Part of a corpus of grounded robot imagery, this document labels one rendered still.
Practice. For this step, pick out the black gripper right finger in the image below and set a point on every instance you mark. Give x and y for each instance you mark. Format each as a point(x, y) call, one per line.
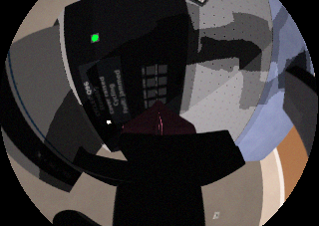
point(172, 123)

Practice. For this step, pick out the black and white benchtop lab instrument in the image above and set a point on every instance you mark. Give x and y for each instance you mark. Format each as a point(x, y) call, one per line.
point(77, 83)

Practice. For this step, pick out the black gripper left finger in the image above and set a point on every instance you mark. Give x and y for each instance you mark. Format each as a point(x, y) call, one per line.
point(146, 122)

